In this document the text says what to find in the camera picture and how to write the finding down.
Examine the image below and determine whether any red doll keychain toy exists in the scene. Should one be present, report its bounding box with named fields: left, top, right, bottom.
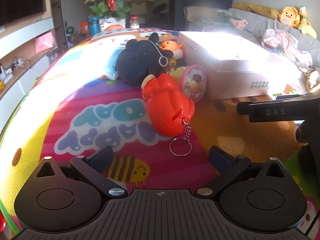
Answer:
left=141, top=73, right=195, bottom=157

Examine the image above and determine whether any pink round tin toy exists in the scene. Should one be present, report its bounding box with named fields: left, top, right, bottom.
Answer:
left=180, top=65, right=207, bottom=103

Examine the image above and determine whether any black plush toy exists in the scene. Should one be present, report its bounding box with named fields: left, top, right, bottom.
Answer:
left=116, top=33, right=174, bottom=87

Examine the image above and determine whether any orange fish toy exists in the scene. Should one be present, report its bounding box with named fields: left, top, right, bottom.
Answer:
left=160, top=40, right=185, bottom=60

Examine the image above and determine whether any colourful cartoon play mat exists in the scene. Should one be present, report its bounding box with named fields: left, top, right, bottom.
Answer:
left=1, top=29, right=319, bottom=233

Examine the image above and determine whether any pink baby clothes pile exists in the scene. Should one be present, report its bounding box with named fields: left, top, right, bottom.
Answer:
left=261, top=29, right=313, bottom=68

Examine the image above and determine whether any white cardboard box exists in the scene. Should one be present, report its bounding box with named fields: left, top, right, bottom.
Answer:
left=178, top=31, right=304, bottom=100

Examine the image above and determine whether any yellow duck plush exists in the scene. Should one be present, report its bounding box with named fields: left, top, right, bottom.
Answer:
left=278, top=7, right=300, bottom=29

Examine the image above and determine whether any grey sofa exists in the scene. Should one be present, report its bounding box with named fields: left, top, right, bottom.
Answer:
left=183, top=6, right=319, bottom=67

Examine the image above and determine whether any yellow cushion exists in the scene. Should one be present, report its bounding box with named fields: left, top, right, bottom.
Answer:
left=232, top=2, right=280, bottom=20

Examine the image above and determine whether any pink paper bag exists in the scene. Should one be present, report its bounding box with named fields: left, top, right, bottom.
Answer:
left=34, top=31, right=55, bottom=54

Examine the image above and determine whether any orange round lid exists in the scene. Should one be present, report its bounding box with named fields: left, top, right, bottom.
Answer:
left=105, top=24, right=124, bottom=31

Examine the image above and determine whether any blue water bottle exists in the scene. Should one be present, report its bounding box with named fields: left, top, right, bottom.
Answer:
left=88, top=16, right=100, bottom=36

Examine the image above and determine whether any red lid glass jar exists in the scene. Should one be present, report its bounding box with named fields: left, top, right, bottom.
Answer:
left=130, top=16, right=140, bottom=29

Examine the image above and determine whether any purple orchid flower pot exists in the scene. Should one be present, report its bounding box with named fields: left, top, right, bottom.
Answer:
left=84, top=0, right=131, bottom=31

